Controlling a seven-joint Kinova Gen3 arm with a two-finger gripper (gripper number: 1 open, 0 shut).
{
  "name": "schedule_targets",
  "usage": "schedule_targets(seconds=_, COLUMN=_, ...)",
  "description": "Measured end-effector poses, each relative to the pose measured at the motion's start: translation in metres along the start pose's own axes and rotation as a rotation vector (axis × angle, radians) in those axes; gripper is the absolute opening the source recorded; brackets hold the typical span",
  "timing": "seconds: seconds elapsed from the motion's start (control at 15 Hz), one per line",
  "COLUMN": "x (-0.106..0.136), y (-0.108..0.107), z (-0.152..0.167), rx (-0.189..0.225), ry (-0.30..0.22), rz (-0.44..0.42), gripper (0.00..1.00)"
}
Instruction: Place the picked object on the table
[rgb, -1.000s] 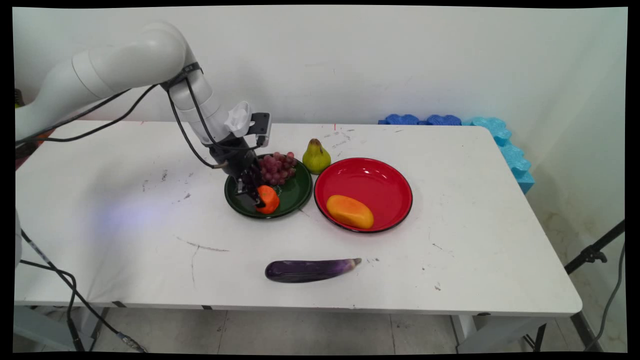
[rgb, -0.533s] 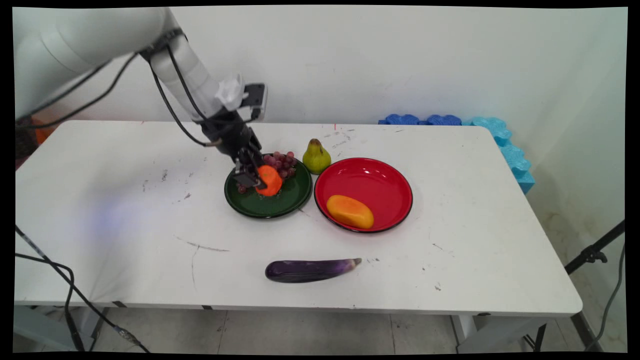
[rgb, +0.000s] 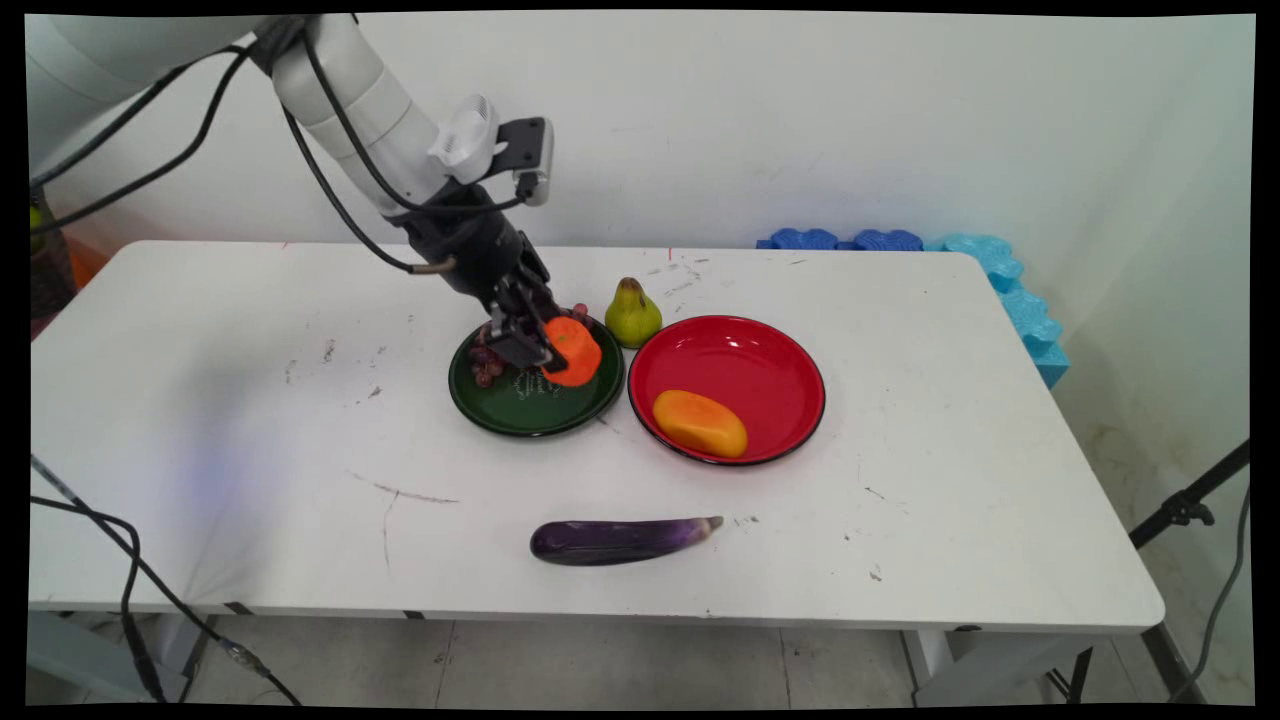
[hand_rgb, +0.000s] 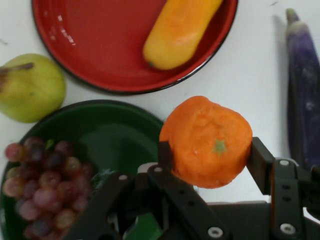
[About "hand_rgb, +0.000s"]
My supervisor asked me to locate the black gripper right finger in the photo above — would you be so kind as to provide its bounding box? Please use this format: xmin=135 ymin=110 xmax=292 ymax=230
xmin=246 ymin=136 xmax=320 ymax=240

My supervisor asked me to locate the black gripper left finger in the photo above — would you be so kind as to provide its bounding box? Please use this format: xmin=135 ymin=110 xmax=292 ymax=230
xmin=63 ymin=140 xmax=234 ymax=240

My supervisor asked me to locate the orange tangerine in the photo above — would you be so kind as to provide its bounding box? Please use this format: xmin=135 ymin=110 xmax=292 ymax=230
xmin=158 ymin=95 xmax=254 ymax=189

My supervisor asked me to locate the dark green plate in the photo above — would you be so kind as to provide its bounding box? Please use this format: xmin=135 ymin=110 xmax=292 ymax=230
xmin=0 ymin=99 xmax=166 ymax=240

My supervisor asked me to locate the purple eggplant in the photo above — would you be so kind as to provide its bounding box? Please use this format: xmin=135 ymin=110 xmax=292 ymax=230
xmin=284 ymin=7 xmax=320 ymax=171

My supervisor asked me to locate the bunch of red grapes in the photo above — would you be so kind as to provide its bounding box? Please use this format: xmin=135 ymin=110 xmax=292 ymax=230
xmin=1 ymin=136 xmax=95 ymax=240

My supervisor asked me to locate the red plate with black rim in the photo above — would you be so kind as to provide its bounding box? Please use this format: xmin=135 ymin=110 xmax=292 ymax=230
xmin=31 ymin=0 xmax=239 ymax=95

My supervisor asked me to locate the yellow-orange mango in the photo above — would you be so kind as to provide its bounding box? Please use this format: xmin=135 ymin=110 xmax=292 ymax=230
xmin=142 ymin=0 xmax=224 ymax=71

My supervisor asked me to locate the green pear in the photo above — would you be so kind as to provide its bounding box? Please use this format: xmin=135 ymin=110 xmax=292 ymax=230
xmin=0 ymin=53 xmax=67 ymax=124

